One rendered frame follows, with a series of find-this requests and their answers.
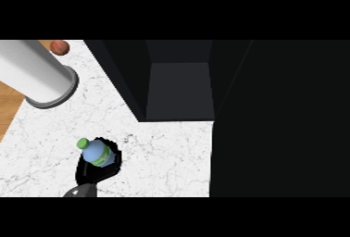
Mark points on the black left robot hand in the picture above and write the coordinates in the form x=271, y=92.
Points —
x=85, y=172

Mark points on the blue bottle with green cap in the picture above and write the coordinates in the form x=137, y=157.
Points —
x=96, y=153

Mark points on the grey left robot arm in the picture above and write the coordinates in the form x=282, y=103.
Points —
x=81, y=191

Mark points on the dark grey open cabinet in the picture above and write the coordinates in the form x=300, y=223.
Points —
x=177, y=89

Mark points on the dark grey cabinet door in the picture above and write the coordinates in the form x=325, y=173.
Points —
x=282, y=123

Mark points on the white cylinder with grey rim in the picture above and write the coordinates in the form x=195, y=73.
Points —
x=34, y=72

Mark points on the reddish brown round fruit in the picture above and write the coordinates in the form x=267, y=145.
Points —
x=59, y=47

